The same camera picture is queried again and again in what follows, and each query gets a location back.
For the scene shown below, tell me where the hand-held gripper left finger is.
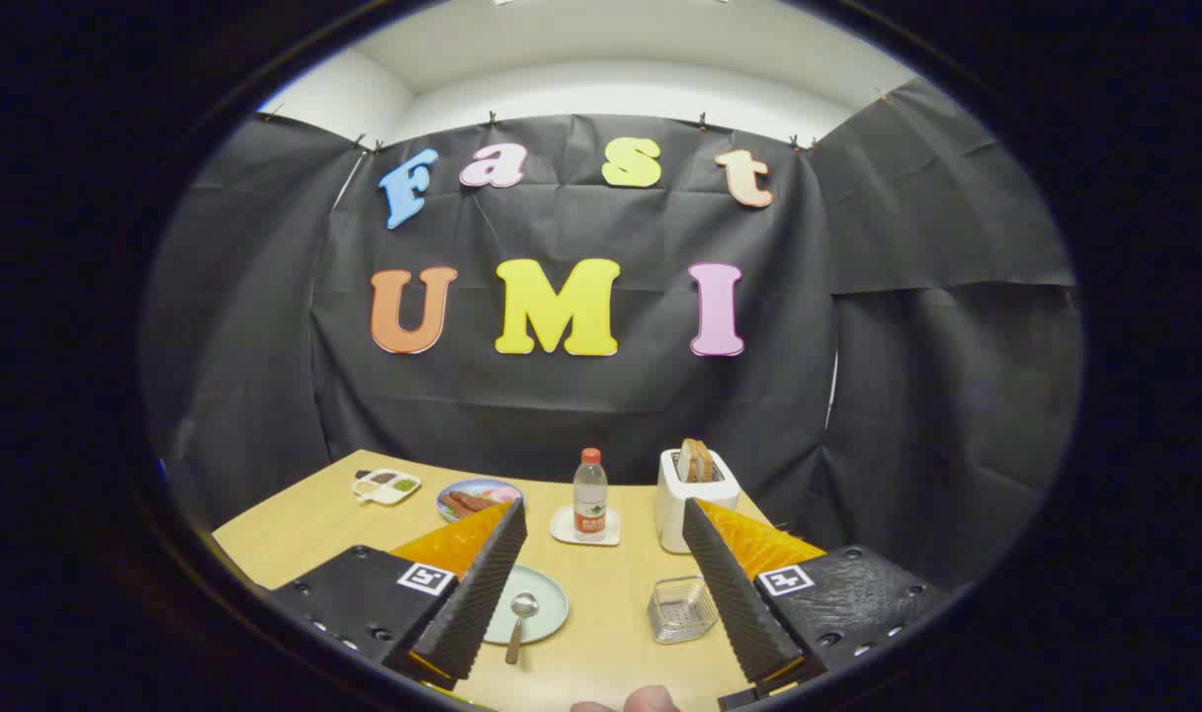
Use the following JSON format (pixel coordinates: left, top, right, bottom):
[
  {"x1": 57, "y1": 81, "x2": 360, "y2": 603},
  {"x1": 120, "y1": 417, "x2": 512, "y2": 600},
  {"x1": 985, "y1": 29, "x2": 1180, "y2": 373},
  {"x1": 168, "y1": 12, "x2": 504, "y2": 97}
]
[{"x1": 265, "y1": 497, "x2": 529, "y2": 691}]

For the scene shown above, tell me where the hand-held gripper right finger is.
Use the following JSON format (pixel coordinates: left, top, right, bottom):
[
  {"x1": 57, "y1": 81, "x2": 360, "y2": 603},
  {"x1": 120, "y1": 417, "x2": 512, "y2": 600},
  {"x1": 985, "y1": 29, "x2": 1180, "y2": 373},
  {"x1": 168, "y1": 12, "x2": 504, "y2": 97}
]
[{"x1": 682, "y1": 497, "x2": 953, "y2": 711}]

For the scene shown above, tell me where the metal spoon with wooden handle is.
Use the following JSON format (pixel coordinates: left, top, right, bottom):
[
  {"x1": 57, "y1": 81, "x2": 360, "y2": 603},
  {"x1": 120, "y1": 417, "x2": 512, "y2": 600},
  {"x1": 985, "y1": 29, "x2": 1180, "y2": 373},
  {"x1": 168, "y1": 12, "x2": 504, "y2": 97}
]
[{"x1": 505, "y1": 593, "x2": 540, "y2": 666}]

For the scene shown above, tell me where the perforated metal basket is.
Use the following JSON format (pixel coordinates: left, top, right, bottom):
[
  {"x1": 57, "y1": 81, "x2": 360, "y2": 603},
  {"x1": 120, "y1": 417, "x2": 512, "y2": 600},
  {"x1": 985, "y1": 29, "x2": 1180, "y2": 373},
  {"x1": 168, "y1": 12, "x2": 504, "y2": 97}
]
[{"x1": 647, "y1": 577, "x2": 721, "y2": 646}]

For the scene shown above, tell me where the pale green plate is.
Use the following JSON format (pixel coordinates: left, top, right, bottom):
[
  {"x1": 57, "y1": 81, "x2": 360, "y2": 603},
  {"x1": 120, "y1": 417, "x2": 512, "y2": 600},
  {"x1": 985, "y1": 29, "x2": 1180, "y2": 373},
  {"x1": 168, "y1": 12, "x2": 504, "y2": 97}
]
[{"x1": 482, "y1": 565, "x2": 570, "y2": 646}]

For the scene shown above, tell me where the white square coaster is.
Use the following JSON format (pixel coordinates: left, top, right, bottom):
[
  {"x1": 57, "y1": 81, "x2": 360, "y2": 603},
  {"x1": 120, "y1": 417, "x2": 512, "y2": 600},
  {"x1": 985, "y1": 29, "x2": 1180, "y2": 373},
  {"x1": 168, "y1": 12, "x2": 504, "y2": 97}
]
[{"x1": 549, "y1": 505, "x2": 623, "y2": 548}]

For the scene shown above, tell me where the blue patterned plate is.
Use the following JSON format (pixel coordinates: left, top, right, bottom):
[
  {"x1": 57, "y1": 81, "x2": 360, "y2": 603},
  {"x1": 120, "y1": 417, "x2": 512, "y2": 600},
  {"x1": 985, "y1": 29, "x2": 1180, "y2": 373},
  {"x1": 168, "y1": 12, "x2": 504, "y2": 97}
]
[{"x1": 436, "y1": 479, "x2": 526, "y2": 523}]

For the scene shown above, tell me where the white toaster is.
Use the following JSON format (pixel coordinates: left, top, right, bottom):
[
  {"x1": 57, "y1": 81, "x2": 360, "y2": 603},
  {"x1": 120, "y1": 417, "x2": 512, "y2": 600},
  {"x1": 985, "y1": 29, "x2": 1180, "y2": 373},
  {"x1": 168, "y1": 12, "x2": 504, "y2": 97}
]
[{"x1": 655, "y1": 447, "x2": 742, "y2": 555}]

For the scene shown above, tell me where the white divided sauce dish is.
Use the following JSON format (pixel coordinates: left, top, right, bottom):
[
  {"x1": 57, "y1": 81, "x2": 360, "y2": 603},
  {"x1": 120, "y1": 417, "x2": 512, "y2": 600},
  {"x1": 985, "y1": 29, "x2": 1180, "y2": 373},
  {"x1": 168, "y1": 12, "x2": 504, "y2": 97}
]
[{"x1": 353, "y1": 469, "x2": 422, "y2": 506}]

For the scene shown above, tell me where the clear water bottle red cap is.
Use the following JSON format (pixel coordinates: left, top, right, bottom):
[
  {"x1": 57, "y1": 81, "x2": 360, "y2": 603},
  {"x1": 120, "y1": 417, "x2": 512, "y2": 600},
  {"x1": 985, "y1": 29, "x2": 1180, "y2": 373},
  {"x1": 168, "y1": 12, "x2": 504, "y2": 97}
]
[{"x1": 572, "y1": 448, "x2": 609, "y2": 543}]

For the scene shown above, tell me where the black backdrop cloth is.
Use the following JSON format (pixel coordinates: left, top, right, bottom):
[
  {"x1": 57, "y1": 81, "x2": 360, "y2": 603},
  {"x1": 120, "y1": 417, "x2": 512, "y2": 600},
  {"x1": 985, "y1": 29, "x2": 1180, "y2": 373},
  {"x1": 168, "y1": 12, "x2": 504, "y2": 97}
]
[{"x1": 141, "y1": 77, "x2": 1084, "y2": 594}]

